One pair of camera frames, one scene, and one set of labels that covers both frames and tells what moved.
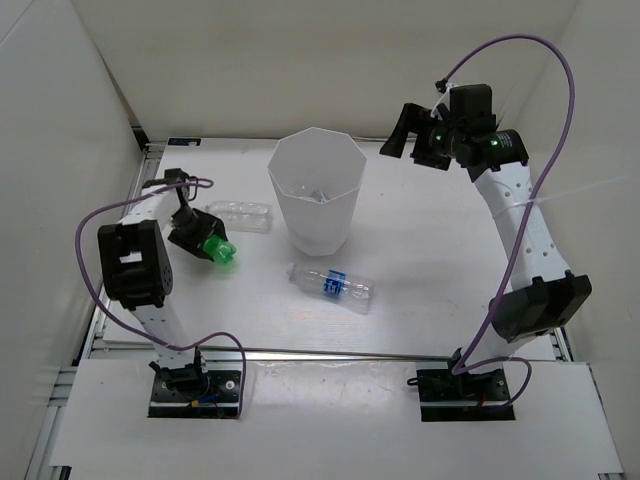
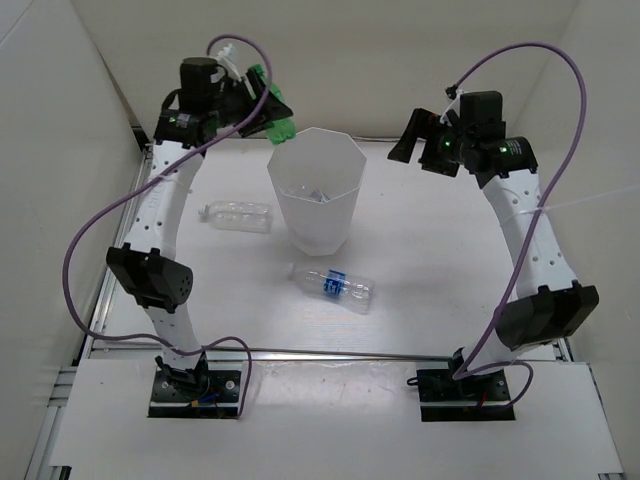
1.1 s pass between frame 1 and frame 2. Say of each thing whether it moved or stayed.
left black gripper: moved
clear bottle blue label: stayed
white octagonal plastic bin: stayed
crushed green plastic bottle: moved
